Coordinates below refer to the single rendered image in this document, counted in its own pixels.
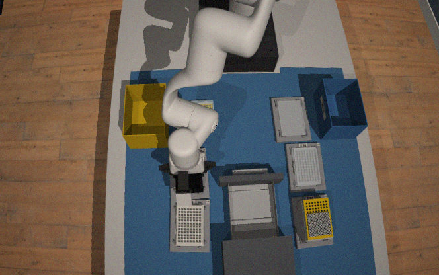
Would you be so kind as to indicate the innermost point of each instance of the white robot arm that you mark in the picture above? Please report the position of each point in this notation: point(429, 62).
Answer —
point(215, 32)

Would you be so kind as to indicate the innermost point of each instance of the blue open-top bin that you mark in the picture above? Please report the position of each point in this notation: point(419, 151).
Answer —
point(339, 101)

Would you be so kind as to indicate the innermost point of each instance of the blue bench mat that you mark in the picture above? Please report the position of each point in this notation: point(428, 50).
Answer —
point(244, 138)

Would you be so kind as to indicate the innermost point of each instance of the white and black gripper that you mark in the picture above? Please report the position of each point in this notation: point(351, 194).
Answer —
point(201, 167)

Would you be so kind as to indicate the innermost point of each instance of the yellow open-top bin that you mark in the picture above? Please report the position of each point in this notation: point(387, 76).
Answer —
point(142, 115)

